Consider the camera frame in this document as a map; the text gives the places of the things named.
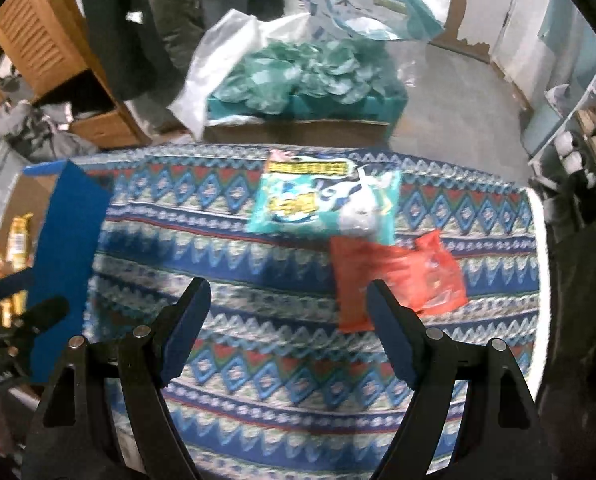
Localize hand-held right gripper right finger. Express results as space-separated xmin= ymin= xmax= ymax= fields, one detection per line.
xmin=367 ymin=280 xmax=546 ymax=480

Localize white shoe rack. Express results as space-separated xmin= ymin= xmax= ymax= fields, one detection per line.
xmin=520 ymin=55 xmax=596 ymax=231

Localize olive hanging jacket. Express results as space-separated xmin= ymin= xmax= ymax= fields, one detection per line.
xmin=142 ymin=0 xmax=283 ymax=58

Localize dark hanging coat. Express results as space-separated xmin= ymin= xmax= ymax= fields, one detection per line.
xmin=78 ymin=0 xmax=189 ymax=103

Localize white shoes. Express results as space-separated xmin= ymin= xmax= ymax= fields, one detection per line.
xmin=553 ymin=132 xmax=585 ymax=174

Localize grey clothes pile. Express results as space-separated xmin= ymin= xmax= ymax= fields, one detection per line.
xmin=0 ymin=102 xmax=98 ymax=161

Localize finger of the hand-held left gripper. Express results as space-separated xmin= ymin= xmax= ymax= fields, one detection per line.
xmin=0 ymin=266 xmax=37 ymax=304
xmin=15 ymin=296 xmax=70 ymax=336

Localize red plastic bag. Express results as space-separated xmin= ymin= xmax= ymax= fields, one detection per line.
xmin=328 ymin=230 xmax=469 ymax=333

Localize white plastic bag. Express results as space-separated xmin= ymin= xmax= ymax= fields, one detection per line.
xmin=168 ymin=9 xmax=309 ymax=141

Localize cardboard box blue flap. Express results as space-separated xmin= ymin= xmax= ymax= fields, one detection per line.
xmin=0 ymin=159 xmax=113 ymax=386

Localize pile of teal packets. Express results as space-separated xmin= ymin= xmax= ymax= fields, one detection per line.
xmin=213 ymin=40 xmax=403 ymax=111

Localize beige shoes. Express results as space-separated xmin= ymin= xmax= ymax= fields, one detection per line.
xmin=575 ymin=106 xmax=596 ymax=161

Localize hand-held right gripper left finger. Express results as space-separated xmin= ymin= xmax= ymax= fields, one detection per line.
xmin=20 ymin=276 xmax=213 ymax=480

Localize large blue-white plastic bag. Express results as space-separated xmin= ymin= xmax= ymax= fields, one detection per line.
xmin=295 ymin=0 xmax=451 ymax=41

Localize teal snack bag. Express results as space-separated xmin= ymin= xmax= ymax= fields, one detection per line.
xmin=245 ymin=152 xmax=403 ymax=246

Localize blue patterned blanket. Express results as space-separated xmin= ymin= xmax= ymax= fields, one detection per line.
xmin=70 ymin=142 xmax=551 ymax=476

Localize wooden louvered cabinet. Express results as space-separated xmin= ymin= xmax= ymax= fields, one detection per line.
xmin=0 ymin=0 xmax=148 ymax=151

